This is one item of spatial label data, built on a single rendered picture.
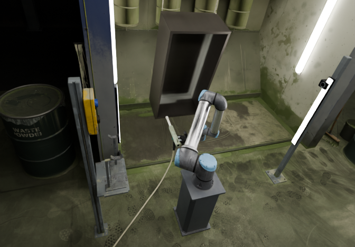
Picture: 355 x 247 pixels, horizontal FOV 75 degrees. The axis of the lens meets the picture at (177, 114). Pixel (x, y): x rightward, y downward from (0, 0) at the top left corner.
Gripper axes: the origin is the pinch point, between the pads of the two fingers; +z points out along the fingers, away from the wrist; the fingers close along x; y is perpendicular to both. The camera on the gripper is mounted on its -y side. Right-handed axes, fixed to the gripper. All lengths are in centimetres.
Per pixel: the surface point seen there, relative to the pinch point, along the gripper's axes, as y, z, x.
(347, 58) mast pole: -114, -127, -40
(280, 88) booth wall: 1, -209, 84
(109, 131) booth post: -31, 68, -9
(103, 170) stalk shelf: -28, 76, -49
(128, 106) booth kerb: 42, 34, 119
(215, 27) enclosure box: -113, -35, 28
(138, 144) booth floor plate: 48, 30, 43
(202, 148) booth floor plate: 47, -52, 21
